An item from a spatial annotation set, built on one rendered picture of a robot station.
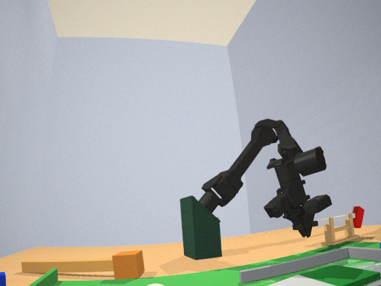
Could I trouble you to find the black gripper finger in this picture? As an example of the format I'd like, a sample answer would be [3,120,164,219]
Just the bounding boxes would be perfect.
[282,210,306,238]
[295,213,315,238]

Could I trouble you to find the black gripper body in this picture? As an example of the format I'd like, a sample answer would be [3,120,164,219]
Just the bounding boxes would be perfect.
[277,177,332,216]

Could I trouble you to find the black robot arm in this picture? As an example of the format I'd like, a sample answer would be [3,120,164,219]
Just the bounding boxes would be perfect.
[199,119,327,218]

